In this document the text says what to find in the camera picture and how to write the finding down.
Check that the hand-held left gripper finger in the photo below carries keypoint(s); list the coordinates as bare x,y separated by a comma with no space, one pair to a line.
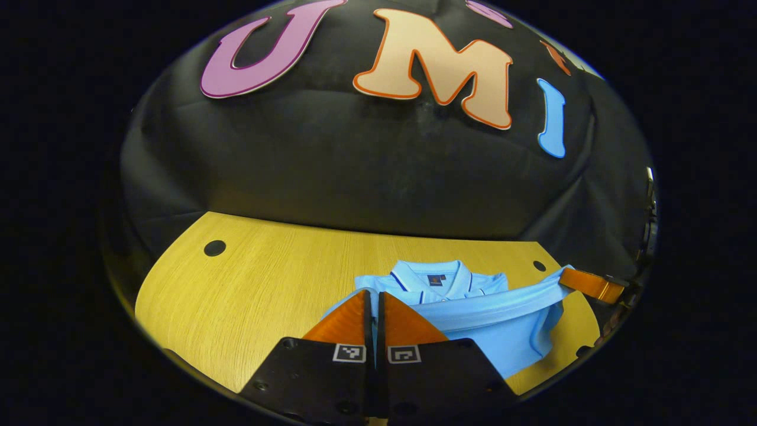
369,331
381,331

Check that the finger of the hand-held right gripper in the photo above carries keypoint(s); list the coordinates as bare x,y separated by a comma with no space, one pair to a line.
591,285

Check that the light blue T-shirt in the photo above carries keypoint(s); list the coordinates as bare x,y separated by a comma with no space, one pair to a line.
485,319

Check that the black table grommet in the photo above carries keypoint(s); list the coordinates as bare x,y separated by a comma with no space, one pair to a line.
539,265
214,248

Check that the black backdrop cloth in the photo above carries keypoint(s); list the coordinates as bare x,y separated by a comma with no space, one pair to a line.
355,171

